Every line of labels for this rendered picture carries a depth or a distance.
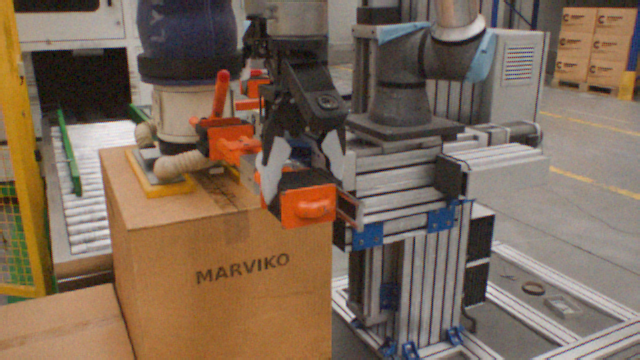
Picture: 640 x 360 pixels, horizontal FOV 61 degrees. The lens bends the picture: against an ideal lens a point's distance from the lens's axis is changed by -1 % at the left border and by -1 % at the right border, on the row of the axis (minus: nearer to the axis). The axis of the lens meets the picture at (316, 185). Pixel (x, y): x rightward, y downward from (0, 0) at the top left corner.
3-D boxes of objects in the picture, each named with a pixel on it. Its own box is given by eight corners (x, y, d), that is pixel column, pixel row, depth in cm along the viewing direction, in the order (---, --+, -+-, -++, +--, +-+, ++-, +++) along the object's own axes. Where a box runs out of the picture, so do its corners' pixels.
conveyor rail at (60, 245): (44, 145, 358) (39, 117, 351) (52, 145, 360) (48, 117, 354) (63, 320, 163) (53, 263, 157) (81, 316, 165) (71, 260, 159)
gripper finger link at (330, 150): (337, 173, 80) (315, 118, 75) (357, 185, 74) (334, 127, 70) (319, 184, 79) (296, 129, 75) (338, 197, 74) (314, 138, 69)
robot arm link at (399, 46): (389, 74, 137) (391, 19, 133) (440, 78, 131) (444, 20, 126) (367, 80, 128) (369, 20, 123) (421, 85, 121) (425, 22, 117)
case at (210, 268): (115, 280, 158) (97, 147, 145) (246, 253, 174) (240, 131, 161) (152, 414, 107) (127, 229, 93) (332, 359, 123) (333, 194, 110)
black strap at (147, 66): (131, 68, 125) (129, 51, 124) (228, 63, 135) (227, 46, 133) (147, 81, 106) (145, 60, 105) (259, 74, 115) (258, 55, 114)
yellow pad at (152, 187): (125, 157, 136) (122, 138, 135) (165, 152, 140) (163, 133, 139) (146, 200, 107) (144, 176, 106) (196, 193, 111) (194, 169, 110)
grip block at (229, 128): (195, 150, 105) (193, 120, 103) (244, 144, 109) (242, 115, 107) (206, 161, 97) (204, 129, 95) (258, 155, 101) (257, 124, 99)
